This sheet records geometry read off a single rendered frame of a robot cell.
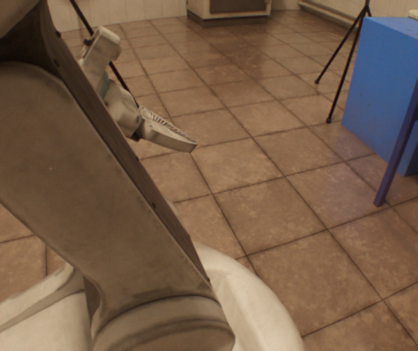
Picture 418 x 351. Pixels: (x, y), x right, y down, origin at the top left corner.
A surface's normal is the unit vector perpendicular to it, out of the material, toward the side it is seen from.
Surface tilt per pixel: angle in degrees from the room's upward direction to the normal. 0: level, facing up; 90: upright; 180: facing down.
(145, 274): 90
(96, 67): 78
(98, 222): 90
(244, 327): 70
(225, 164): 0
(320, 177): 0
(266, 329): 1
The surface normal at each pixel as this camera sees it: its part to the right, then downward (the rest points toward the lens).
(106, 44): 0.36, 0.58
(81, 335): -0.15, -0.73
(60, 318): -0.36, -0.63
